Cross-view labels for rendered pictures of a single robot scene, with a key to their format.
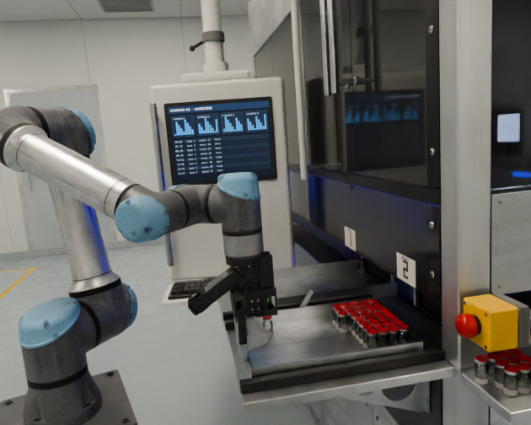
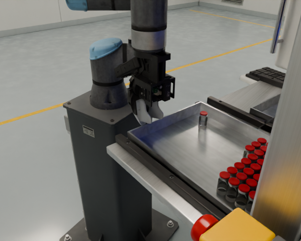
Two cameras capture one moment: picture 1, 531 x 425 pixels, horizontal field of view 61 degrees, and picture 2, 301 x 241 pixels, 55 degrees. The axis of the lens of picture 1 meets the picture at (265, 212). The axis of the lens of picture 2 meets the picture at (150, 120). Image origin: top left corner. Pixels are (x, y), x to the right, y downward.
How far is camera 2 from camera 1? 0.73 m
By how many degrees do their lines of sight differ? 61
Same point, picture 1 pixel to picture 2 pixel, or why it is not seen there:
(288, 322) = (233, 129)
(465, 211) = (291, 99)
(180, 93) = not seen: outside the picture
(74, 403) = (101, 97)
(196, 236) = not seen: outside the picture
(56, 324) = (96, 50)
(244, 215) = (134, 10)
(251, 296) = (137, 82)
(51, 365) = (94, 72)
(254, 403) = (109, 150)
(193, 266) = not seen: hidden behind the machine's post
